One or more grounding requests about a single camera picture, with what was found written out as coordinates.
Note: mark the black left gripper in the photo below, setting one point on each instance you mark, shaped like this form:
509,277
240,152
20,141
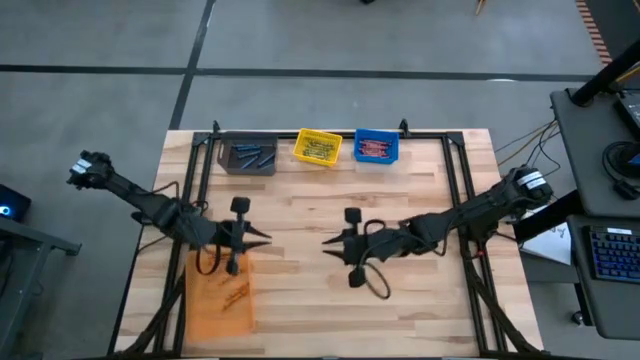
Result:
222,235

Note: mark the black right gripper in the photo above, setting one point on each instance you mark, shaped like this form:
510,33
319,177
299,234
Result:
380,245

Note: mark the red-orange crayon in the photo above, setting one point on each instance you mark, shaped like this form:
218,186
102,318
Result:
229,280

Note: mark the orange crayon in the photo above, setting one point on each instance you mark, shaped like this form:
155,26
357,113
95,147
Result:
239,291
242,296
235,302

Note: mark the blue crayon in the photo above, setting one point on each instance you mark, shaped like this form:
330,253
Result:
250,163
266,160
250,154
247,146
245,149

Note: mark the red crayon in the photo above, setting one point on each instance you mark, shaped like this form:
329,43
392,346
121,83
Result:
372,140
376,154
375,149

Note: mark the red-violet crayon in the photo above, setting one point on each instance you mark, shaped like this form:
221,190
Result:
374,151

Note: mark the yellow-green crayon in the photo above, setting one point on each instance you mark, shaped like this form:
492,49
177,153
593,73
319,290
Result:
318,143
315,152

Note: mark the magenta crayon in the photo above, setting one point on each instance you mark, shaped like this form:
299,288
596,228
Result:
376,143

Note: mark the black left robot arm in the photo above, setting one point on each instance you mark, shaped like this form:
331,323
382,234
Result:
145,200

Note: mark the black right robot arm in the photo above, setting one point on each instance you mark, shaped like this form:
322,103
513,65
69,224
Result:
480,205

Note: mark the dark grey plastic bin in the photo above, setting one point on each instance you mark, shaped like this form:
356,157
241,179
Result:
227,167

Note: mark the orange translucent plastic bin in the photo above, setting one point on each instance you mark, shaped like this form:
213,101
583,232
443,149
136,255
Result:
215,320

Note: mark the blue plastic basket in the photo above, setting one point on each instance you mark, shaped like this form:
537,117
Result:
360,157

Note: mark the yellow plastic basket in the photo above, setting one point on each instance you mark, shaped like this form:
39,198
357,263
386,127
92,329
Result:
300,142

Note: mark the small red tag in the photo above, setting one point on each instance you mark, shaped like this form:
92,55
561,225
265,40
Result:
481,254

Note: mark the grey metal stand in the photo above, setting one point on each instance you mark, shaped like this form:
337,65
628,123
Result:
50,241

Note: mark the white paper sheet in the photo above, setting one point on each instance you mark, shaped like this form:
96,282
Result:
550,246

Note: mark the thick black pole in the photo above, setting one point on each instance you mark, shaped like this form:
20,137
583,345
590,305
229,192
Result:
550,217
605,75

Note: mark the dark device with blue light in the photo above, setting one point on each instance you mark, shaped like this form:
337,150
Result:
17,202

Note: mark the small black caster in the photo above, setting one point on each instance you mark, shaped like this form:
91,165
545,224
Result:
578,318

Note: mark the grey desk top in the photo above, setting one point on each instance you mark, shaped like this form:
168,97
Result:
585,150

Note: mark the backlit black keyboard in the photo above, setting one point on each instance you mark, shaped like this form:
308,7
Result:
617,255

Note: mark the grey keyboard shelf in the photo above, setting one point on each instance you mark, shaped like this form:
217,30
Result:
615,310

